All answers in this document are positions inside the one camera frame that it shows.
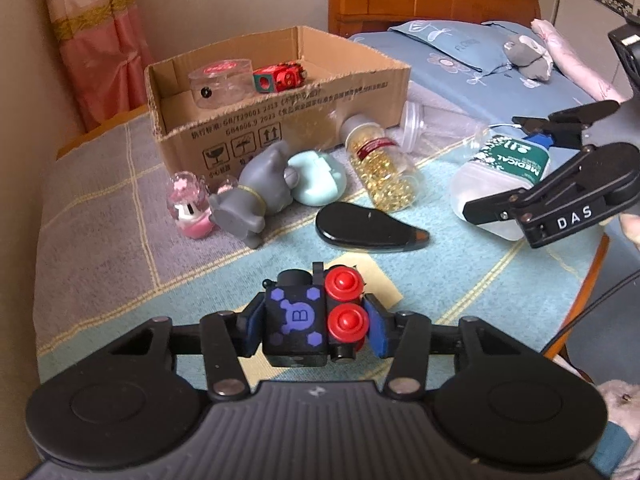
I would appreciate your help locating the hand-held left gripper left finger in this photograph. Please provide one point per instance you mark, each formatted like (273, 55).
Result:
(253, 330)

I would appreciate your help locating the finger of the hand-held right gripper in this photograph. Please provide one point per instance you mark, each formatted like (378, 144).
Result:
(567, 122)
(500, 207)

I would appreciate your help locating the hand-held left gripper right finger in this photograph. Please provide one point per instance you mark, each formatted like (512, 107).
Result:
(377, 330)

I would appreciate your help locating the white green-label bottle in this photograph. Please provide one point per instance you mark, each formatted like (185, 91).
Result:
(500, 170)

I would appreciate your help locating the black toy train block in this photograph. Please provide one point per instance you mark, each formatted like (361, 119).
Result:
(295, 320)

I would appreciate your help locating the black oval case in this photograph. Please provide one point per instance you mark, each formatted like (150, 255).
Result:
(365, 227)

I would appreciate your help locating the golden capsule bottle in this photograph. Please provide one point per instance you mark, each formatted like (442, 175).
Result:
(382, 165)

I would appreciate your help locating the grey elephant toy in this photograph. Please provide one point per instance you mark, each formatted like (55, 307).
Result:
(255, 195)

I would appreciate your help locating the pink cartoon snow globe toy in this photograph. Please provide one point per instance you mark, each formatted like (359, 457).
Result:
(190, 210)

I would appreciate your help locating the pale round clamshell case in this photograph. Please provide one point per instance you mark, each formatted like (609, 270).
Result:
(320, 182)

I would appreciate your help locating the cardboard box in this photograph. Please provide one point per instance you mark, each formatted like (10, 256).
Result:
(300, 125)

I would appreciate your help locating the person's right hand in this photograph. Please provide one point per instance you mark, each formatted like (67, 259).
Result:
(632, 230)

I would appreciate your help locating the yellow paper note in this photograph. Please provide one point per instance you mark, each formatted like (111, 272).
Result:
(385, 280)

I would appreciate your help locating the pink rolled blanket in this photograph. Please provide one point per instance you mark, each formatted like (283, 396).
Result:
(575, 60)

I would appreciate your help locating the grey plush toy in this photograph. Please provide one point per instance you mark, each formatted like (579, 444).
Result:
(530, 57)

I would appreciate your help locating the blue floral bedsheet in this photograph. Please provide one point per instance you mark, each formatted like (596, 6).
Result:
(440, 87)

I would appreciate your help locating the blue floral pillow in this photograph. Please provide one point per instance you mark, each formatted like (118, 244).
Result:
(450, 45)

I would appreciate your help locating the clear round container red lid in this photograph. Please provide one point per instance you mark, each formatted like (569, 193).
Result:
(222, 82)

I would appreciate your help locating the red toy train block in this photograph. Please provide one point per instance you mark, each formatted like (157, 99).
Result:
(280, 77)

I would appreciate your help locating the pink curtain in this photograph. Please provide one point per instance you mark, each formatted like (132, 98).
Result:
(100, 45)

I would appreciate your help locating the wooden bed frame edge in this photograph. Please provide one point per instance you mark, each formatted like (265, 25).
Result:
(100, 132)

